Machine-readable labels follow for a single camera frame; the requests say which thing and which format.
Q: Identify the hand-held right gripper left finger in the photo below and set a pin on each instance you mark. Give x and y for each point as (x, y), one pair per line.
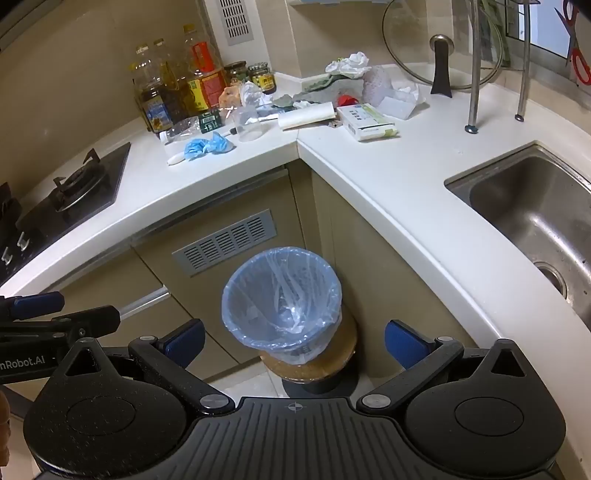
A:
(187, 339)

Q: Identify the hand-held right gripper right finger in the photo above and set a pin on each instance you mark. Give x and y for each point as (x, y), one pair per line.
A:
(401, 341)

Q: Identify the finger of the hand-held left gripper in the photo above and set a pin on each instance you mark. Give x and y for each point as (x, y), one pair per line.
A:
(92, 318)
(39, 303)

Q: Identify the bin with blue plastic liner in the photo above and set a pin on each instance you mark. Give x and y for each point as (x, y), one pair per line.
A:
(277, 295)

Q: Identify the clear plastic bag green label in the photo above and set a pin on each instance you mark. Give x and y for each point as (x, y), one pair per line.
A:
(182, 129)

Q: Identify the green snack packet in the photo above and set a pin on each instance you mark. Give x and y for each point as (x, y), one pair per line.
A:
(211, 122)

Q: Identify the orange plastic bag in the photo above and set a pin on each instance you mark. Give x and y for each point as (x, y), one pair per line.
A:
(347, 100)

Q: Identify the grey cloth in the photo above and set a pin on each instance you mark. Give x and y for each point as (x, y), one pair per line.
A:
(318, 92)

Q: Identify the person's left hand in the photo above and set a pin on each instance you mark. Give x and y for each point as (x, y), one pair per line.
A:
(3, 424)

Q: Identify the round wooden stool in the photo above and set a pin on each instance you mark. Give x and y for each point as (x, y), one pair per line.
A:
(332, 357)

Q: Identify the grey cabinet vent grille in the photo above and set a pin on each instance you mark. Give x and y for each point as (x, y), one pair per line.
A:
(221, 244)

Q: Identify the black gas stove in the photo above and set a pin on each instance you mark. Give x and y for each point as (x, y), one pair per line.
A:
(74, 184)

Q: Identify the stainless steel sink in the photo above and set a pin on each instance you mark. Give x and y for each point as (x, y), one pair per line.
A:
(531, 217)

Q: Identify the blue plastic glove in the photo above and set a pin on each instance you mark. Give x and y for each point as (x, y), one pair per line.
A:
(207, 145)

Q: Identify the dark oil bottle blue label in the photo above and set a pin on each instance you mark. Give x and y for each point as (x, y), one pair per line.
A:
(154, 113)

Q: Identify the clear plastic cup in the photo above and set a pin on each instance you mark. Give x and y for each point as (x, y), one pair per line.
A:
(247, 127)

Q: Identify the white tissue pack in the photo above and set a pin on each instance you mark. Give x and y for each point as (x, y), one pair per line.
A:
(364, 122)

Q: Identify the clear plastic container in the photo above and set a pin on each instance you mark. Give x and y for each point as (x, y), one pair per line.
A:
(399, 108)

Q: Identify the white paper roll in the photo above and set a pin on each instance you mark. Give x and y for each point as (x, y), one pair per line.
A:
(304, 116)

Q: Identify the peach coloured wrapper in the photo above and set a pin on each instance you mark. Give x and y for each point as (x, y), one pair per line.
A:
(229, 97)

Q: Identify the yellow oil bottle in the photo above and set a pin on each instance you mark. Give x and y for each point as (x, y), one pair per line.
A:
(173, 78)

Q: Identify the white foam fruit net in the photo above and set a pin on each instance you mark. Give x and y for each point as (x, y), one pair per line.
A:
(376, 83)

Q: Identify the sauce jar with checked lid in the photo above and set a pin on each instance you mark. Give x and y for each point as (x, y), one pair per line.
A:
(263, 81)

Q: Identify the pickle jar with dark lid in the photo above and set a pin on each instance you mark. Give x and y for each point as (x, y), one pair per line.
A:
(235, 74)

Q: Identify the glass pot lid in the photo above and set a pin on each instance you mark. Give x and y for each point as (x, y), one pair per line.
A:
(441, 69)

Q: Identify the white green crumpled wrapper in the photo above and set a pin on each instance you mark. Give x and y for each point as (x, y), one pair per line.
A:
(353, 62)

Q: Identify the grey wall vent grille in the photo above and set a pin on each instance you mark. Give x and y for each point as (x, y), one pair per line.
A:
(234, 23)

